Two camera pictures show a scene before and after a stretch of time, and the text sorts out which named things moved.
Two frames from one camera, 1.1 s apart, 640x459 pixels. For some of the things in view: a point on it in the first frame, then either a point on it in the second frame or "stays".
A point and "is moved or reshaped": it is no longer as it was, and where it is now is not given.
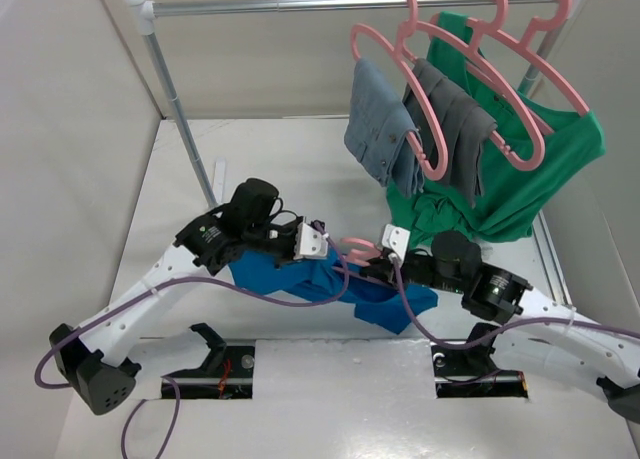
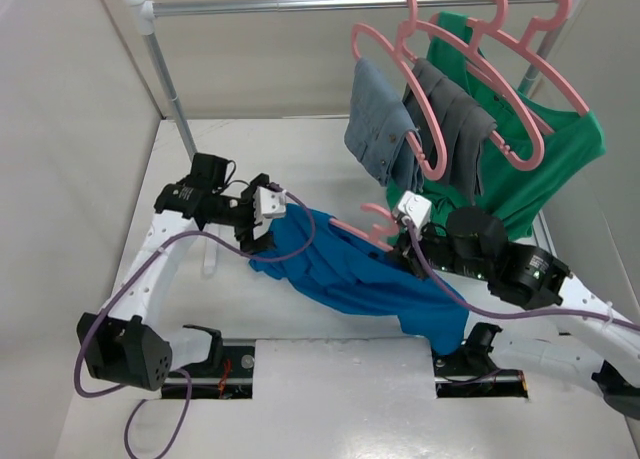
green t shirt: x=530 y=146 stays
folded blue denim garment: x=380 y=131 stays
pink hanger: x=362 y=256 to x=373 y=235
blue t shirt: x=384 y=302 is moved or reshaped
